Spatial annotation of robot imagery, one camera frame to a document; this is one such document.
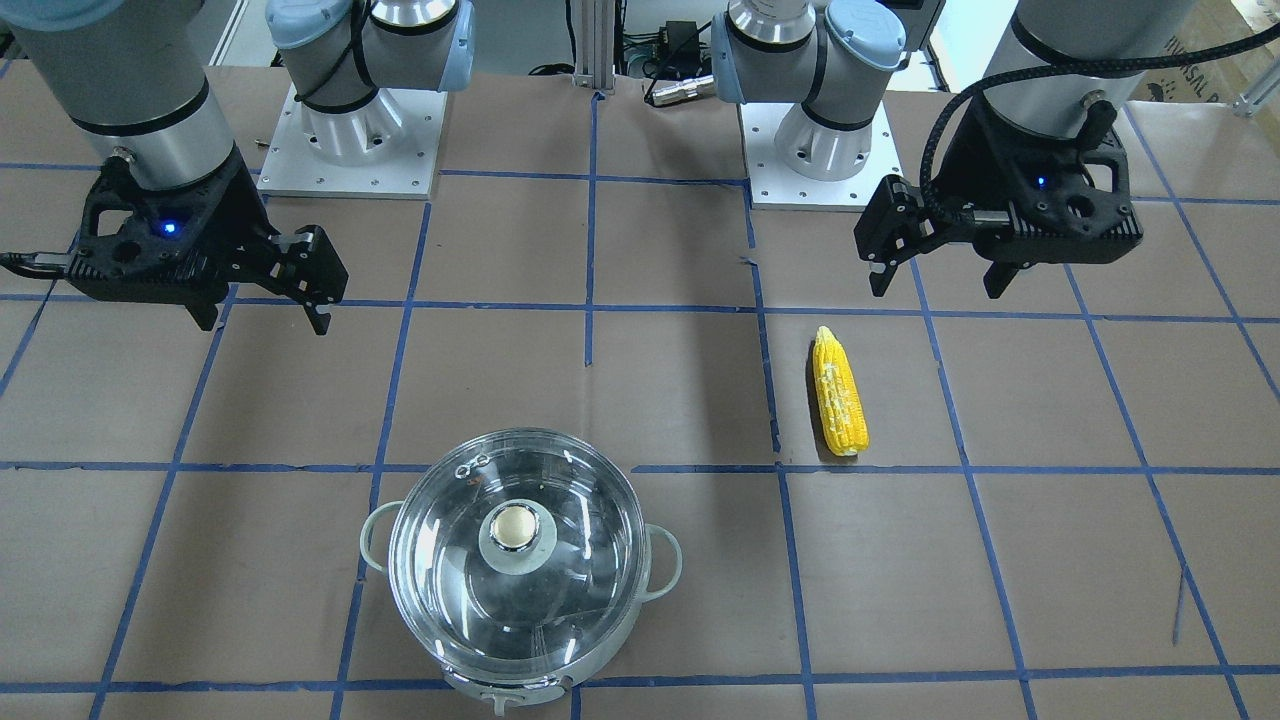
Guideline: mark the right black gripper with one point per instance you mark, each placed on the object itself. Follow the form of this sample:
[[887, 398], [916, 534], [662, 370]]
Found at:
[[243, 222]]

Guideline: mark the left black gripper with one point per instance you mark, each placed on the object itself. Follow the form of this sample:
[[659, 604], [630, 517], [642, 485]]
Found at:
[[962, 170]]

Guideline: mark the yellow corn cob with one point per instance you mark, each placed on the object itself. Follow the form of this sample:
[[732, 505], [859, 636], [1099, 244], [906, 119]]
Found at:
[[841, 414]]

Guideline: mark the glass pot lid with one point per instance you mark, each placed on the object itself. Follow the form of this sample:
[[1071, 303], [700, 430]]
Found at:
[[544, 465]]

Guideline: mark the silver cylindrical connector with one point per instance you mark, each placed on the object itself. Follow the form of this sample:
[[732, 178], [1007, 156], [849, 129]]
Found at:
[[686, 90]]

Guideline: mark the black power brick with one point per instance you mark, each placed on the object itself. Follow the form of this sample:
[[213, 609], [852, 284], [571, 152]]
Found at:
[[679, 42]]

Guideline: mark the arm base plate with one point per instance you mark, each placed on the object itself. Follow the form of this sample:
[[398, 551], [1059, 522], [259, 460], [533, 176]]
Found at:
[[387, 150], [795, 164]]

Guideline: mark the aluminium frame post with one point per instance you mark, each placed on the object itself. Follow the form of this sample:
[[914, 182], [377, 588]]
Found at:
[[596, 27]]

